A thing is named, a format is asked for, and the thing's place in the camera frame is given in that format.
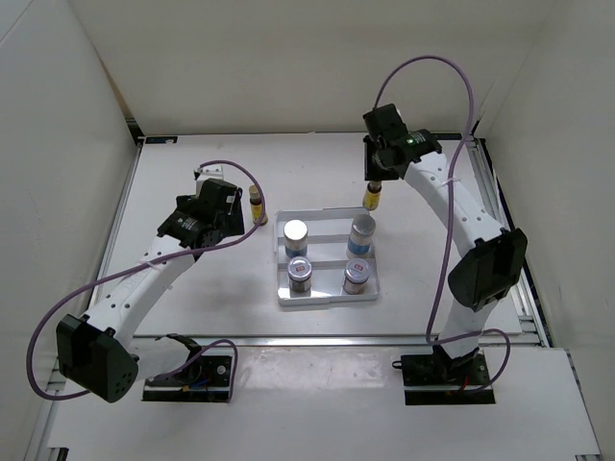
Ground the orange spice jar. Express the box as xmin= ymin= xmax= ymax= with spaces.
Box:
xmin=343 ymin=258 xmax=371 ymax=295

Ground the front aluminium rail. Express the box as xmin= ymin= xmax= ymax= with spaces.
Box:
xmin=129 ymin=334 xmax=443 ymax=348

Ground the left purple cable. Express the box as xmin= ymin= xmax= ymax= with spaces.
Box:
xmin=25 ymin=159 xmax=267 ymax=400

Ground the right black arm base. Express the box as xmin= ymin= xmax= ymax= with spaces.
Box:
xmin=391 ymin=346 xmax=496 ymax=406

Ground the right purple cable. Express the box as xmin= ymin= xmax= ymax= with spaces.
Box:
xmin=372 ymin=56 xmax=512 ymax=394

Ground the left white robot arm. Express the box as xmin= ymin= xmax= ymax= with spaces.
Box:
xmin=56 ymin=179 xmax=244 ymax=403

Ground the purple cable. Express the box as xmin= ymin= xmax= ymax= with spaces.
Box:
xmin=25 ymin=159 xmax=267 ymax=400
xmin=372 ymin=56 xmax=512 ymax=394

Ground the yellow sauce bottle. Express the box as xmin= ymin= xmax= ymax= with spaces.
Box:
xmin=249 ymin=184 xmax=268 ymax=226
xmin=362 ymin=182 xmax=382 ymax=211

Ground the dark spice jar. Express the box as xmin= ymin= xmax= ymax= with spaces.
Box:
xmin=286 ymin=255 xmax=312 ymax=293

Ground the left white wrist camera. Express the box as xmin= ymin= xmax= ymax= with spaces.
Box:
xmin=193 ymin=164 xmax=224 ymax=195

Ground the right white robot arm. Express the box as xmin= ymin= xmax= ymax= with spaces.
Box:
xmin=363 ymin=104 xmax=528 ymax=384

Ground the white divided tray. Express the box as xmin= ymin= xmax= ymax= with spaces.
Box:
xmin=274 ymin=206 xmax=380 ymax=308

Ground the blue label jar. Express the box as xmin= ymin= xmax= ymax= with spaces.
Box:
xmin=283 ymin=220 xmax=308 ymax=259
xmin=347 ymin=214 xmax=376 ymax=258

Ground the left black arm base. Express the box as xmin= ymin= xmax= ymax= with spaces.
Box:
xmin=142 ymin=333 xmax=238 ymax=403

